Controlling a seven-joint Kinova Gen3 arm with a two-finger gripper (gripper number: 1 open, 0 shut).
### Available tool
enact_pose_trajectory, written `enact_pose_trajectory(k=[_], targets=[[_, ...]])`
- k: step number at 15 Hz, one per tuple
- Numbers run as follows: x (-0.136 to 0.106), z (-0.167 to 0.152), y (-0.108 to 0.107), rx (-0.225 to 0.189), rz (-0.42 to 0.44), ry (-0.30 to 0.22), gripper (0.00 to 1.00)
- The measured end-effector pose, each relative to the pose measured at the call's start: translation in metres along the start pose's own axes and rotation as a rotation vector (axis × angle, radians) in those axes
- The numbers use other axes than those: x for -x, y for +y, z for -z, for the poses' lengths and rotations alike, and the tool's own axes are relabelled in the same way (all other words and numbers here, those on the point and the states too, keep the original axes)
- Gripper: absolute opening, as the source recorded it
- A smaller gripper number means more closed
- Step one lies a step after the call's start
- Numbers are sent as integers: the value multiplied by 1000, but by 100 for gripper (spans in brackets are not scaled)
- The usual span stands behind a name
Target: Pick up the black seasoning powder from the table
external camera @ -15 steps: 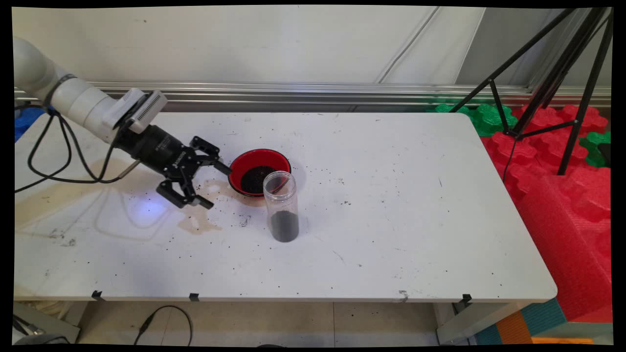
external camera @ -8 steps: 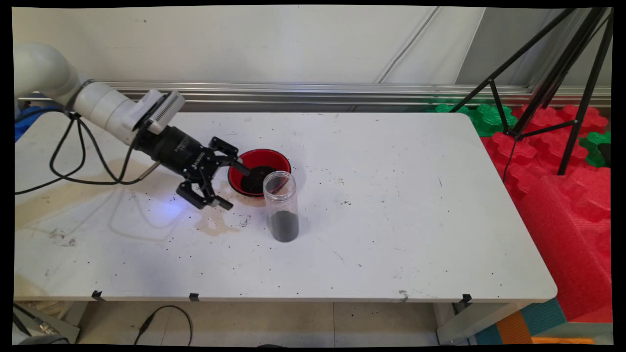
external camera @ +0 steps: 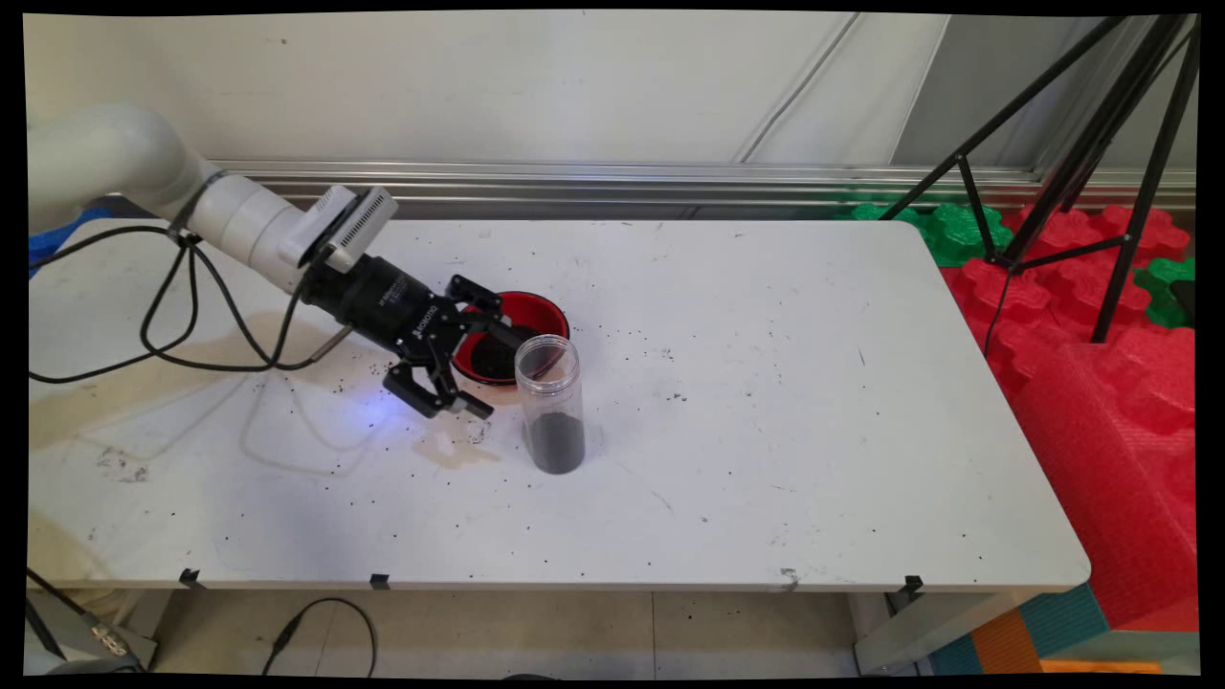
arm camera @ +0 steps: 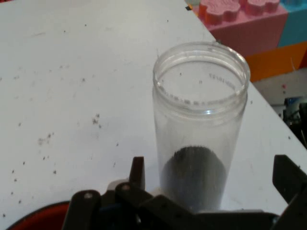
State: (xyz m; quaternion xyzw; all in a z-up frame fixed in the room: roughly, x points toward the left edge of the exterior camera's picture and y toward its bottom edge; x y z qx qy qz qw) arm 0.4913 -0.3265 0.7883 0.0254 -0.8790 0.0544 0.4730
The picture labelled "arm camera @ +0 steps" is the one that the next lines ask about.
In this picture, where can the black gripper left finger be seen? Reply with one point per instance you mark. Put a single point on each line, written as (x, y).
(134, 210)

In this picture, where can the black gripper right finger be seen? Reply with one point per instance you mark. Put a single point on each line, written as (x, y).
(295, 191)

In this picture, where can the black granules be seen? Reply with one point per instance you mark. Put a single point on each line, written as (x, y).
(194, 177)

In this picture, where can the clear plastic jar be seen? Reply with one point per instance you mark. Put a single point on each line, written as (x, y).
(199, 119)

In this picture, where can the red bowl with black rim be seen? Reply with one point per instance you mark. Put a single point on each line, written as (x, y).
(36, 218)

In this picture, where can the orange foam block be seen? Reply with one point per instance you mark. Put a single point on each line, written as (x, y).
(275, 64)

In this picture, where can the large knobbed foam block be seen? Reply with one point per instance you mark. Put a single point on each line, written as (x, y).
(251, 31)

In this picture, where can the teal foam block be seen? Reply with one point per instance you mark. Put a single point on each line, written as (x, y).
(295, 24)

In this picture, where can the black table edge clip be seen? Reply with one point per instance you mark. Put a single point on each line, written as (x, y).
(188, 7)

